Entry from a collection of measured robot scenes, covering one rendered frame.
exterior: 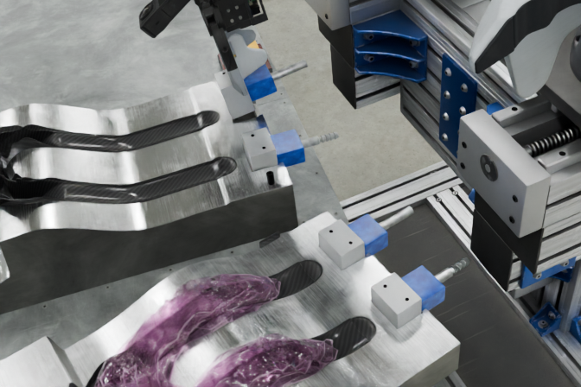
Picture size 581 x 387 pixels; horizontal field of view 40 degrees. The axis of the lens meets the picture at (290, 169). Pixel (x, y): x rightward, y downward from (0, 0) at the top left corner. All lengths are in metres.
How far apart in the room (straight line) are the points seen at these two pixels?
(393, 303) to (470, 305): 0.84
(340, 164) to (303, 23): 0.75
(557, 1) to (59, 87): 1.20
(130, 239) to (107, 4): 0.71
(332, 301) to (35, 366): 0.35
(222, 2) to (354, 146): 1.39
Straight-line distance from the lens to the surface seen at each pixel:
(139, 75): 1.45
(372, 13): 1.31
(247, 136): 1.09
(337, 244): 0.99
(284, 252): 1.02
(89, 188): 1.10
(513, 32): 0.33
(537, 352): 1.72
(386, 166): 2.34
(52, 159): 1.13
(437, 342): 0.94
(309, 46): 2.82
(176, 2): 1.07
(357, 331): 0.95
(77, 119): 1.21
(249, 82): 1.15
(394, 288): 0.95
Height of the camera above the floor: 1.64
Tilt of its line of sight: 44 degrees down
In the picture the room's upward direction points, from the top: 8 degrees counter-clockwise
